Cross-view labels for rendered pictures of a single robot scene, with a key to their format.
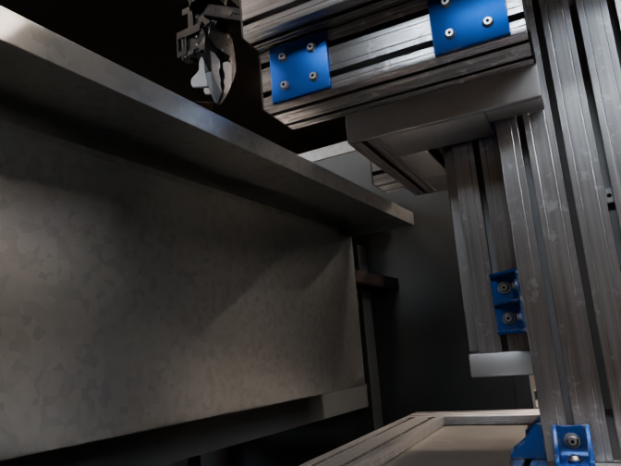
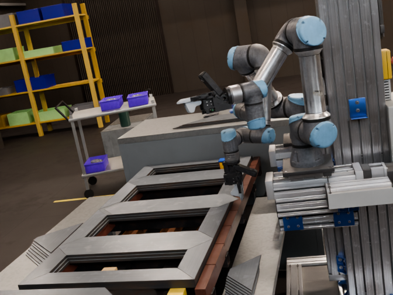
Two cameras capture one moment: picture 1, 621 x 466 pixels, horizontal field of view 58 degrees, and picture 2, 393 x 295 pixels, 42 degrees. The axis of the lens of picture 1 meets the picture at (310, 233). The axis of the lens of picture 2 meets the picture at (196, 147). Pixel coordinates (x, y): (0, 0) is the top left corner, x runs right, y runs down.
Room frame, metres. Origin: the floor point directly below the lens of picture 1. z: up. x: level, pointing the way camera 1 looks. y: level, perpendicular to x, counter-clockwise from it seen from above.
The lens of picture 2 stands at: (-1.35, 0.88, 1.74)
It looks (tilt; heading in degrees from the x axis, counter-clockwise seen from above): 14 degrees down; 347
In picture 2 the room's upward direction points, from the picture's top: 10 degrees counter-clockwise
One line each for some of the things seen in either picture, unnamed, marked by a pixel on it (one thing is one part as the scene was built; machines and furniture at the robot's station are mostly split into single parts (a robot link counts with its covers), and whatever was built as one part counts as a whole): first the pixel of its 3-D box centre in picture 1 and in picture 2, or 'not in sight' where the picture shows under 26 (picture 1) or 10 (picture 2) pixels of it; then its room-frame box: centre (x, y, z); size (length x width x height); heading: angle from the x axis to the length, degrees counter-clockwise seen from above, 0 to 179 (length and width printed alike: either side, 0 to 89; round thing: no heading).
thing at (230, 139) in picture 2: not in sight; (230, 140); (0.96, 0.16, 1.15); 0.09 x 0.08 x 0.11; 126
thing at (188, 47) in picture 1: (205, 32); (233, 171); (0.96, 0.17, 0.99); 0.09 x 0.08 x 0.12; 60
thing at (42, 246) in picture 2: not in sight; (48, 244); (1.22, 1.13, 0.77); 0.45 x 0.20 x 0.04; 150
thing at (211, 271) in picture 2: not in sight; (237, 209); (0.97, 0.17, 0.80); 1.62 x 0.04 x 0.06; 150
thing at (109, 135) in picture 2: not in sight; (133, 120); (6.27, -0.04, 0.46); 0.98 x 0.76 x 0.91; 157
